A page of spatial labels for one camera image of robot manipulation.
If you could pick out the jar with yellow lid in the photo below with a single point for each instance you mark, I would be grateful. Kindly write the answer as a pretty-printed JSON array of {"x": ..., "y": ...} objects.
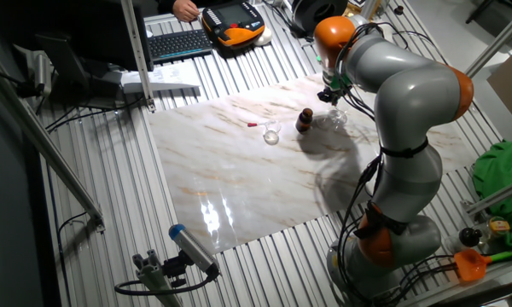
[{"x": 498, "y": 226}]

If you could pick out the black keyboard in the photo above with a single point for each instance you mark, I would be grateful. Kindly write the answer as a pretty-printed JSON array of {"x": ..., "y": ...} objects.
[{"x": 179, "y": 44}]

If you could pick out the dark sleeved forearm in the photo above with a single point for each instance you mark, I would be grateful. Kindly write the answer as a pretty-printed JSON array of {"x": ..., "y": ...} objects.
[{"x": 165, "y": 5}]

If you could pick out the person hand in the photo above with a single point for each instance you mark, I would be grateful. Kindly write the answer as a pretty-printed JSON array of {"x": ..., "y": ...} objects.
[{"x": 185, "y": 10}]

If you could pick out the aluminium frame strut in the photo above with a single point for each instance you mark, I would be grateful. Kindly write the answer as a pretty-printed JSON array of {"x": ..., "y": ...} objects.
[
  {"x": 499, "y": 194},
  {"x": 47, "y": 145}
]

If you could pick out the brown glass bottle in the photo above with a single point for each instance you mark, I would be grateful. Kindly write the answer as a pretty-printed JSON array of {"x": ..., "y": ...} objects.
[{"x": 304, "y": 121}]

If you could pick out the black monitor stand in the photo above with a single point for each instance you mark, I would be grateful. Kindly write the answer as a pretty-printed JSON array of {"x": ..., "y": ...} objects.
[{"x": 64, "y": 59}]

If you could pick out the green cloth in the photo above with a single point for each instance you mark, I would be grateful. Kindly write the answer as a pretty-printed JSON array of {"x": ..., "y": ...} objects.
[{"x": 503, "y": 170}]

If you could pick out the short aluminium profile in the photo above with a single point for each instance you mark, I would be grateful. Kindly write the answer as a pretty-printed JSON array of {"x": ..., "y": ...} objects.
[{"x": 153, "y": 281}]

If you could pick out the white round object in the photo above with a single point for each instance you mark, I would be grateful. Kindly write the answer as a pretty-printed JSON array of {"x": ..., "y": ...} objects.
[{"x": 264, "y": 39}]

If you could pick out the marble pattern sheet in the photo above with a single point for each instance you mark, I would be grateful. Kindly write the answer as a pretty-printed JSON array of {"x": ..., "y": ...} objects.
[{"x": 239, "y": 183}]

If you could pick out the silver camera blue cap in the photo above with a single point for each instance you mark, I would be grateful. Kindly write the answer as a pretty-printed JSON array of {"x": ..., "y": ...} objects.
[{"x": 192, "y": 249}]

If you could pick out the glass dropper red bulb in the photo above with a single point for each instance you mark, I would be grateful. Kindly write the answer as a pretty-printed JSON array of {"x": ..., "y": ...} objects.
[{"x": 252, "y": 124}]

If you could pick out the white paper sheet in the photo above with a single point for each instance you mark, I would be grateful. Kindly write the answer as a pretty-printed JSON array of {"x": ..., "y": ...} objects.
[{"x": 166, "y": 77}]

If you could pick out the clear glass beaker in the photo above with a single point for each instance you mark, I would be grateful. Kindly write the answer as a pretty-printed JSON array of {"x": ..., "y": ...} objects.
[
  {"x": 271, "y": 137},
  {"x": 338, "y": 119}
]

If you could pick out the orange black teach pendant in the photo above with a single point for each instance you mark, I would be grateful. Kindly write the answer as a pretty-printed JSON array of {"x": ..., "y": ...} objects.
[{"x": 234, "y": 19}]

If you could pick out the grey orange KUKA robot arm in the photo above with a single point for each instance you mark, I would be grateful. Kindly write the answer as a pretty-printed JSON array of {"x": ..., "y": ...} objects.
[{"x": 409, "y": 98}]

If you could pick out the black monitor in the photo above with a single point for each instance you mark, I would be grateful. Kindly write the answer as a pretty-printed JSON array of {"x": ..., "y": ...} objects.
[{"x": 106, "y": 34}]

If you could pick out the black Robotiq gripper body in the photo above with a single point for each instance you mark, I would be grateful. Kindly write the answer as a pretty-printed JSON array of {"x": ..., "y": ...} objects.
[{"x": 328, "y": 94}]

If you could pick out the clear bottle black cap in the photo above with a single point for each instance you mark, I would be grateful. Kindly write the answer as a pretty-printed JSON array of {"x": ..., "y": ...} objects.
[{"x": 469, "y": 236}]

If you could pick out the aluminium frame post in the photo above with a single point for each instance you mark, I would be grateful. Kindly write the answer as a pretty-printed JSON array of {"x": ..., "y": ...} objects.
[
  {"x": 495, "y": 42},
  {"x": 137, "y": 51},
  {"x": 369, "y": 7}
]

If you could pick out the gold foil packet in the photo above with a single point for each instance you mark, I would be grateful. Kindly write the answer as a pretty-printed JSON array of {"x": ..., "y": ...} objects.
[{"x": 352, "y": 10}]

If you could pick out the small dark round knob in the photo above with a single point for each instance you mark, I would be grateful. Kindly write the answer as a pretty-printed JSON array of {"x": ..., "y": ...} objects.
[{"x": 399, "y": 9}]

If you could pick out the black filament spool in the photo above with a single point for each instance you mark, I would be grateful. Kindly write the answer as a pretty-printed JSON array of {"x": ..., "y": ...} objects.
[{"x": 305, "y": 17}]

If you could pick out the black camera clamp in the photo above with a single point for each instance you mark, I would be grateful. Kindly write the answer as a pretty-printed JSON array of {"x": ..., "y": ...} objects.
[{"x": 175, "y": 268}]

